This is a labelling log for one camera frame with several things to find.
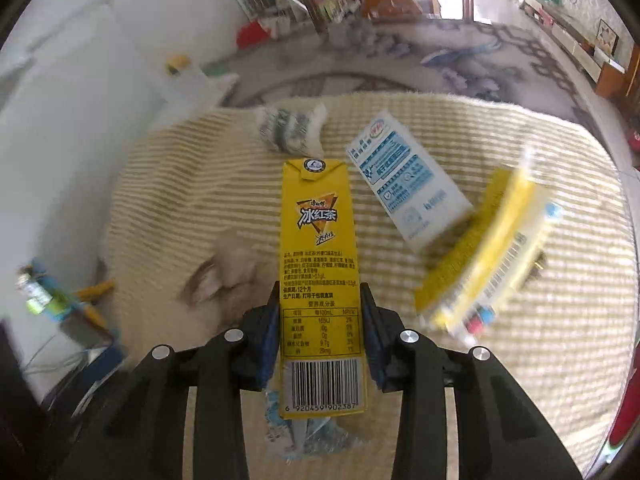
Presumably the framed star pattern picture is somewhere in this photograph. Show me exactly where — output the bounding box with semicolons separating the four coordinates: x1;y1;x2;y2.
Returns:
597;19;621;56

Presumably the yellow striped mat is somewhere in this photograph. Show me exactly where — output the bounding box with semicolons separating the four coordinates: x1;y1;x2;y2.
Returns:
102;91;637;480

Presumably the yellow tea carton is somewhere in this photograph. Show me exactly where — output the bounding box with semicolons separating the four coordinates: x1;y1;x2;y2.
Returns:
277;157;368;418

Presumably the blue book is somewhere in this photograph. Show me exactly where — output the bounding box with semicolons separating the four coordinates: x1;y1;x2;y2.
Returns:
70;345;126;411

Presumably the yellow dotted carton pack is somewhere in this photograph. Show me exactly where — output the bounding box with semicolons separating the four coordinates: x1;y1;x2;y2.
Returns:
414;147;565;336

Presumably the orange handled tool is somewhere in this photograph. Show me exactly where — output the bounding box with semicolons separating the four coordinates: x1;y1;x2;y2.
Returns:
75;280;118;333

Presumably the red basin with green rim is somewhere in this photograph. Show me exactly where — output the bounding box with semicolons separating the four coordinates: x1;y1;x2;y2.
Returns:
606;340;640;453

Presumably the small green glass bottle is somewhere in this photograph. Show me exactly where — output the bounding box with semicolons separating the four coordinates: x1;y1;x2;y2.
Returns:
17;272;51;316

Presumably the white crumpled wrapper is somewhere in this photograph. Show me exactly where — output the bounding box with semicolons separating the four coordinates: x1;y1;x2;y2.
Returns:
254;102;329;157

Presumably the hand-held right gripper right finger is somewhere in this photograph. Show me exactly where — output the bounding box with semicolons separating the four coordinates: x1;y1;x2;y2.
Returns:
361;282;585;480

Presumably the yellow tape roll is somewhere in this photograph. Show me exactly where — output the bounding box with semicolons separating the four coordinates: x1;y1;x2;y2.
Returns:
165;52;193;76

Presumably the white blue milk carton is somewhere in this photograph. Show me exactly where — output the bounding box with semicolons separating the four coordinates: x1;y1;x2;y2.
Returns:
345;110;473;253

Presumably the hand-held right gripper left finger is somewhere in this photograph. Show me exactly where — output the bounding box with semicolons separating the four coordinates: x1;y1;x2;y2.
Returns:
55;280;282;480

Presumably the wooden television cabinet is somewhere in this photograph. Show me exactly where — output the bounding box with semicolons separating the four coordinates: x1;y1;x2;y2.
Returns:
520;0;628;98

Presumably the grey floral carpet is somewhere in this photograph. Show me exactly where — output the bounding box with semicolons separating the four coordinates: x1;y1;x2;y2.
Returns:
220;15;611;126

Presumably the red plastic bag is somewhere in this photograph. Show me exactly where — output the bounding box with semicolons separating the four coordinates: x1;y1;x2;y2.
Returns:
236;21;271;51

